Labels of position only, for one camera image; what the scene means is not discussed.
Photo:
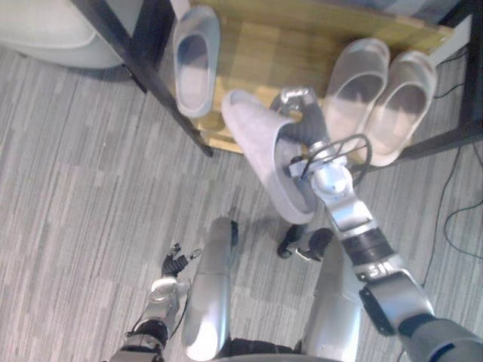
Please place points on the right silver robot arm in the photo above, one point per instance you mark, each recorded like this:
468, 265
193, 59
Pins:
362, 241

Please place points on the grey slipper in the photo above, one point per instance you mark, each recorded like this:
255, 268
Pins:
260, 151
196, 64

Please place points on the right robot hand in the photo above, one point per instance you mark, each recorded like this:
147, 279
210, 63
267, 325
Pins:
306, 121

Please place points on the beige slipper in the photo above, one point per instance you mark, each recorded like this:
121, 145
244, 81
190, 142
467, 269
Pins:
354, 90
400, 109

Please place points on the black frame wooden shoe rack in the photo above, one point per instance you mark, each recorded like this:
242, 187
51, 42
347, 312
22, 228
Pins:
287, 56

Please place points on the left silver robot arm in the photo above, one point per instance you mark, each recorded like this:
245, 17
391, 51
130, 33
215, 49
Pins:
152, 316

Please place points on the left silver robot leg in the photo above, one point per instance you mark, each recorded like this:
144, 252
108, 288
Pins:
211, 286

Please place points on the white cushioned seat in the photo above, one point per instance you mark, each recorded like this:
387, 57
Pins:
53, 34

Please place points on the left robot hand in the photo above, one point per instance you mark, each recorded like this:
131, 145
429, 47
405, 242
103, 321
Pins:
173, 264

